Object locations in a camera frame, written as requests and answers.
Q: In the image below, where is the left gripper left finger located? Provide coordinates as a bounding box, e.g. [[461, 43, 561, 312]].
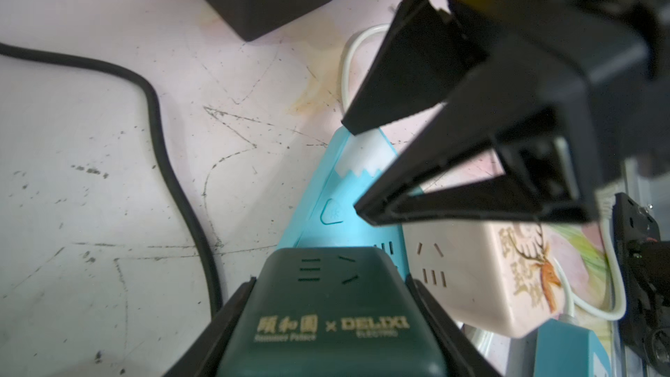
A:
[[164, 277, 256, 377]]

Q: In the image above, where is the dark green cube adapter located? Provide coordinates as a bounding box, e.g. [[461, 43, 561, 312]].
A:
[[217, 247, 448, 376]]

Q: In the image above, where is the white power cable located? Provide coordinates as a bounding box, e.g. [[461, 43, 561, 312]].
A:
[[338, 23, 628, 377]]

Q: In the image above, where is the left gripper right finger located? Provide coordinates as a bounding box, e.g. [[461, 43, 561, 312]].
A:
[[405, 276, 501, 377]]

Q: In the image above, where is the blue white power strip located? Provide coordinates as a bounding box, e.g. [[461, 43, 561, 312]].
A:
[[533, 319, 612, 377]]

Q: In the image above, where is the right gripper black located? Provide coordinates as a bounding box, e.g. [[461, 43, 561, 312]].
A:
[[342, 0, 669, 178]]

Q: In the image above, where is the pink deer cube adapter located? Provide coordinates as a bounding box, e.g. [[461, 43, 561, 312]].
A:
[[403, 219, 566, 338]]

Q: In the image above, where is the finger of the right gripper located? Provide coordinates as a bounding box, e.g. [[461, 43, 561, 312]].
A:
[[355, 48, 602, 225]]

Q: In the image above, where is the light blue triangular socket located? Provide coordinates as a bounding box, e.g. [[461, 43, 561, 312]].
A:
[[277, 127, 409, 278]]

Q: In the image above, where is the black power cable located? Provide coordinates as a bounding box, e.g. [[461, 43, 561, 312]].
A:
[[0, 41, 225, 320]]

